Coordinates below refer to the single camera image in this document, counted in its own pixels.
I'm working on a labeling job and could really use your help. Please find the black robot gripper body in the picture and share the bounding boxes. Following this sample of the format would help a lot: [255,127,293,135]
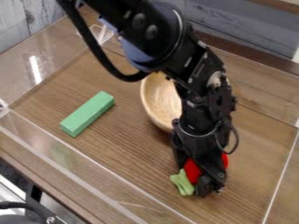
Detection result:
[169,117,239,182]

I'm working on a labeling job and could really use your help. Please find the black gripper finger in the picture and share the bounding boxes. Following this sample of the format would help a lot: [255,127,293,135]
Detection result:
[195,174,227,197]
[172,146,189,169]

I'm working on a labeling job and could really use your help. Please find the red plush tomato toy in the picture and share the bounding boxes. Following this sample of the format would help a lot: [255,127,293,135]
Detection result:
[169,152,229,197]

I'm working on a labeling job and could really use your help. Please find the light wooden bowl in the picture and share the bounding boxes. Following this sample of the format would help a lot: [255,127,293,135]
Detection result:
[140,72,181,132]

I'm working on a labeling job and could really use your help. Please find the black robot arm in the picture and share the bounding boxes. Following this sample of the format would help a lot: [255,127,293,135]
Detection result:
[56,0,239,197]

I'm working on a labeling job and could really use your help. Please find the green rectangular block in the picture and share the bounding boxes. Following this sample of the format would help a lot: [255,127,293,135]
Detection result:
[60,91,115,137]

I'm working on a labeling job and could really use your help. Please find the clear acrylic tray wall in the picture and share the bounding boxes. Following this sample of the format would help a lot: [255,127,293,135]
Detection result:
[0,100,195,224]

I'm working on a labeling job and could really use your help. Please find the black table leg bracket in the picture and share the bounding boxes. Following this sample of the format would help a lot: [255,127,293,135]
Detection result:
[24,184,68,224]

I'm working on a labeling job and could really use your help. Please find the clear acrylic corner bracket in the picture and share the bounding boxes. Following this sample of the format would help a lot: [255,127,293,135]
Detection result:
[88,24,115,46]

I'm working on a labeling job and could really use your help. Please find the black cable under table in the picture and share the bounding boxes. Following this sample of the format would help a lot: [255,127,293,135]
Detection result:
[0,199,40,224]

